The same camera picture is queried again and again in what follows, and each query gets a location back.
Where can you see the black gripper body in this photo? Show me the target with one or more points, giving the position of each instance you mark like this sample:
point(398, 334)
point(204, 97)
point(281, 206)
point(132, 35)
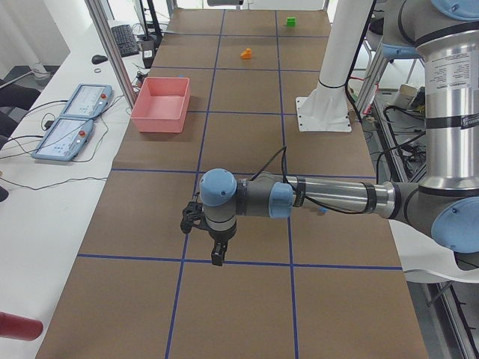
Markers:
point(220, 237)

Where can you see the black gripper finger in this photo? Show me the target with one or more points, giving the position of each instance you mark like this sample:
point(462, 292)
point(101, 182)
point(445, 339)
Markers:
point(218, 254)

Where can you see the orange block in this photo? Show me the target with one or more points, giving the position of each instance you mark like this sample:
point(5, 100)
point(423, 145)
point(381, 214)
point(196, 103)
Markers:
point(246, 54)

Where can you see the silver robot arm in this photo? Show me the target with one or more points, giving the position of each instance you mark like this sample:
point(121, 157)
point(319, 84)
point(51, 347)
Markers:
point(444, 204)

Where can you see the pink plastic box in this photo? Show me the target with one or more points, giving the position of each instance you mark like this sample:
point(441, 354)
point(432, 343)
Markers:
point(161, 105)

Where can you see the lower blue teach pendant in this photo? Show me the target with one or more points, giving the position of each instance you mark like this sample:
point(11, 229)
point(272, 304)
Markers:
point(64, 139)

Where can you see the blue teach pendant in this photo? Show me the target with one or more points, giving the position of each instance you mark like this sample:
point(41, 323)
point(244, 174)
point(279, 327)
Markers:
point(64, 139)
point(88, 101)

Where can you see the upper blue teach pendant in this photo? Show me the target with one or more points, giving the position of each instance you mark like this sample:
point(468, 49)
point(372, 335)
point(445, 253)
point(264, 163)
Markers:
point(88, 101)

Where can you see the white chair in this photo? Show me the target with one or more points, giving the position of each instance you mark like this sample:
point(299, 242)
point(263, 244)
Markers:
point(424, 261)

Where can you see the black computer mouse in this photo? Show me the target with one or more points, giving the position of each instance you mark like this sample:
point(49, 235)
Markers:
point(98, 59)

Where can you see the red cylinder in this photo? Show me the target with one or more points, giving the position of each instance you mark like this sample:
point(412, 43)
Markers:
point(19, 327)

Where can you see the black keyboard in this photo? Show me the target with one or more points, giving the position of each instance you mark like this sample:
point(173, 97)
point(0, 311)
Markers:
point(125, 40)

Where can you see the green block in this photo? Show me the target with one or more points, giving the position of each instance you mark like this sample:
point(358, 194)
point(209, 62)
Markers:
point(291, 21)

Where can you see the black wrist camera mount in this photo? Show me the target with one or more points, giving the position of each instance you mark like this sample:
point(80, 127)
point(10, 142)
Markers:
point(193, 216)

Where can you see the white camera post with base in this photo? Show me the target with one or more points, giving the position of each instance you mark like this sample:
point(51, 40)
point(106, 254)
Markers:
point(326, 108)

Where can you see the aluminium frame post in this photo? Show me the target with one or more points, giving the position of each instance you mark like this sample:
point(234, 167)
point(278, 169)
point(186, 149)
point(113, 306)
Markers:
point(100, 21)

